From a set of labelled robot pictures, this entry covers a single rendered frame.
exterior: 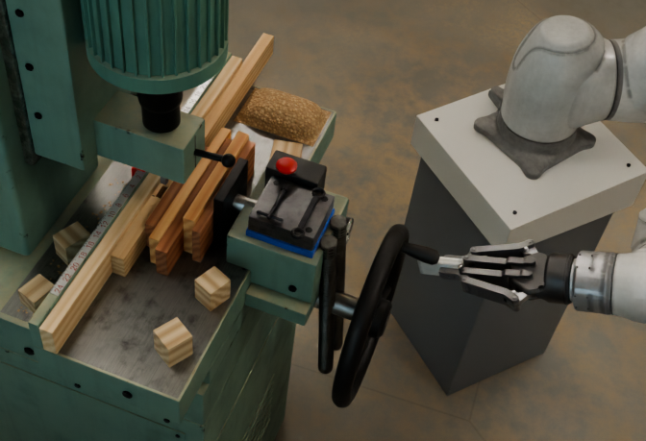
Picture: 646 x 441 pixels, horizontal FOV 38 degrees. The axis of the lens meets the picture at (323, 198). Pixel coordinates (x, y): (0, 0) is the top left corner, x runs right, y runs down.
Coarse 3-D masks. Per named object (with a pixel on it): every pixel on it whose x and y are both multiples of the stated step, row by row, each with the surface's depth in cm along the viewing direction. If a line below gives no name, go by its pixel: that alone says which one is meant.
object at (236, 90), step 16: (256, 48) 160; (272, 48) 164; (256, 64) 158; (240, 80) 154; (224, 96) 151; (240, 96) 155; (224, 112) 150; (208, 128) 146; (208, 144) 147; (144, 208) 134; (144, 224) 132; (128, 240) 130; (144, 240) 133; (112, 256) 128; (128, 256) 129; (112, 272) 130; (128, 272) 131
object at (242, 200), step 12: (240, 168) 133; (228, 180) 131; (240, 180) 134; (228, 192) 130; (240, 192) 136; (216, 204) 129; (228, 204) 132; (240, 204) 133; (252, 204) 133; (216, 216) 131; (228, 216) 134; (216, 228) 133; (228, 228) 136; (216, 240) 135
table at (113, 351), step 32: (256, 128) 153; (256, 160) 148; (224, 256) 134; (128, 288) 129; (160, 288) 129; (192, 288) 130; (256, 288) 135; (96, 320) 125; (128, 320) 126; (160, 320) 126; (192, 320) 127; (224, 320) 127; (288, 320) 135; (64, 352) 121; (96, 352) 122; (128, 352) 122; (96, 384) 123; (128, 384) 120; (160, 384) 120; (192, 384) 122
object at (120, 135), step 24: (120, 96) 130; (96, 120) 127; (120, 120) 127; (192, 120) 128; (96, 144) 130; (120, 144) 128; (144, 144) 126; (168, 144) 125; (192, 144) 127; (144, 168) 130; (168, 168) 128; (192, 168) 130
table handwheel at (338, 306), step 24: (384, 240) 133; (408, 240) 144; (384, 264) 129; (384, 288) 150; (336, 312) 140; (360, 312) 127; (384, 312) 138; (360, 336) 127; (360, 360) 149; (336, 384) 131
